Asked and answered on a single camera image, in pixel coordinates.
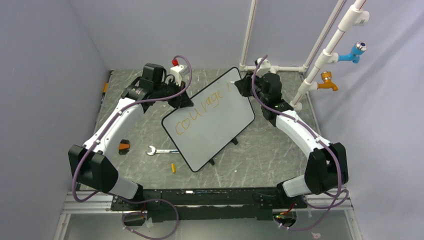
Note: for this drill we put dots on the white pvc pipe frame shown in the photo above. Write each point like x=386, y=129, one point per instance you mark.
x=292, y=32

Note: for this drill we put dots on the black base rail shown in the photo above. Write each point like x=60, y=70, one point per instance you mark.
x=260, y=203

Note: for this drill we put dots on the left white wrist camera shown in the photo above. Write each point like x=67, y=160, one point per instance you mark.
x=178, y=71

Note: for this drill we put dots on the yellow marker cap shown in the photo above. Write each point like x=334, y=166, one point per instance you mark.
x=173, y=168

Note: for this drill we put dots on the blue tap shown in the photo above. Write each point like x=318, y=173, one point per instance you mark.
x=355, y=54

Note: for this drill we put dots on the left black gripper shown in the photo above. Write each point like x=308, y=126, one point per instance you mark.
x=183, y=101

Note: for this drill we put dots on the orange black clamp tool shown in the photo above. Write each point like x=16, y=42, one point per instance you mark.
x=124, y=147

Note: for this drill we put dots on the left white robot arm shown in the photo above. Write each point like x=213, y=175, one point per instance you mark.
x=90, y=163

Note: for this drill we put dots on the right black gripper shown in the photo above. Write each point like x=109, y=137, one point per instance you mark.
x=243, y=85

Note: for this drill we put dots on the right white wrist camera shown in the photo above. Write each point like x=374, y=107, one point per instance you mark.
x=262, y=67

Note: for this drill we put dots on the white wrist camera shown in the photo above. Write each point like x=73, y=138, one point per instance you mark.
x=178, y=71
x=262, y=67

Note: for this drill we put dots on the orange tap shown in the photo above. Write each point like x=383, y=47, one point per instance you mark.
x=326, y=77

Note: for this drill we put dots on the silver wrench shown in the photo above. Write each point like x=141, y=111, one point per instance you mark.
x=153, y=151

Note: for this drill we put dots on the black-framed whiteboard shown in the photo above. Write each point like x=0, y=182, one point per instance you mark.
x=219, y=114

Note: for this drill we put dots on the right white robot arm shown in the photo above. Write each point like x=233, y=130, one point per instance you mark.
x=326, y=167

